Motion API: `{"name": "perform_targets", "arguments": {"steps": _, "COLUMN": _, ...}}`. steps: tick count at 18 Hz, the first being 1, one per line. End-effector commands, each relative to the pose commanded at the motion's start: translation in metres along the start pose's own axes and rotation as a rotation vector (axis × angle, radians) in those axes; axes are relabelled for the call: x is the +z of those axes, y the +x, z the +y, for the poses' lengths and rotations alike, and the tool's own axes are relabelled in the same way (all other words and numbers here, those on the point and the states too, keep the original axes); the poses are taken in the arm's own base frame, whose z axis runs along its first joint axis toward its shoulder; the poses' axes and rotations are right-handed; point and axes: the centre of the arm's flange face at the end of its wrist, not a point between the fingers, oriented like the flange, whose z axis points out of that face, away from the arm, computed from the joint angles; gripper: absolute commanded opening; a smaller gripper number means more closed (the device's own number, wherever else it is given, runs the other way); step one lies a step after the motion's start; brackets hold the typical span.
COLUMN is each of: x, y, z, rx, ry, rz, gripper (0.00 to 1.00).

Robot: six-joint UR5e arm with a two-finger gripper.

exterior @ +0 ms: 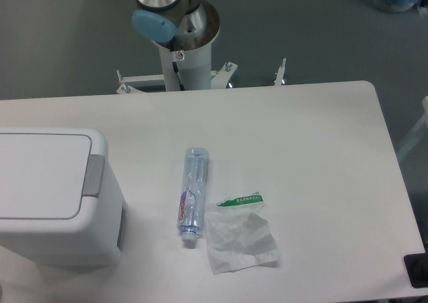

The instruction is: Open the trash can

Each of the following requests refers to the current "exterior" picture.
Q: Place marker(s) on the white plastic trash can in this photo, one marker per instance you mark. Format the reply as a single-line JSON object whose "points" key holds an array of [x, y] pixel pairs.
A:
{"points": [[61, 204]]}

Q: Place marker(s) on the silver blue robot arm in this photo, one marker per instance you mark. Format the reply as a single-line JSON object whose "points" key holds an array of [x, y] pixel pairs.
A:
{"points": [[157, 2]]}

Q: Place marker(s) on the clear plastic water bottle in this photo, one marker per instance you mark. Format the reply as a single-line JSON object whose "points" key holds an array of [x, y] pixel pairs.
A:
{"points": [[190, 218]]}

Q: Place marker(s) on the crumpled clear plastic bag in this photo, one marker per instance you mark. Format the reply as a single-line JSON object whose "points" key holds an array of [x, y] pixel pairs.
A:
{"points": [[237, 237]]}

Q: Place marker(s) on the white furniture edge at right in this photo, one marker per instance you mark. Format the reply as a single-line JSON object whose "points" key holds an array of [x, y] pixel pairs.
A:
{"points": [[414, 135]]}

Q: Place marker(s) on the black device at table edge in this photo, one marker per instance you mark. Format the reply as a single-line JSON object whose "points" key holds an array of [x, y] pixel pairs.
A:
{"points": [[416, 266]]}

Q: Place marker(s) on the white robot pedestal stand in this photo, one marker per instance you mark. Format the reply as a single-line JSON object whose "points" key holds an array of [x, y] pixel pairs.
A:
{"points": [[186, 59]]}

